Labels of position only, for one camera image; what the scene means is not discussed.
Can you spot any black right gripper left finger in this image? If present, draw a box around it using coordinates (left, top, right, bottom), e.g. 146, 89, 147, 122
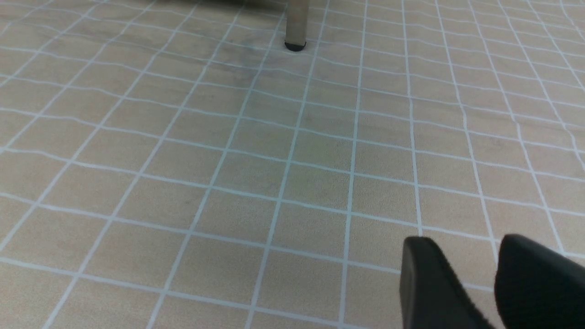
399, 237, 493, 329

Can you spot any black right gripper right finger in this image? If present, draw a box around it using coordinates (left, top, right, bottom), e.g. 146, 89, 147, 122
495, 234, 585, 329

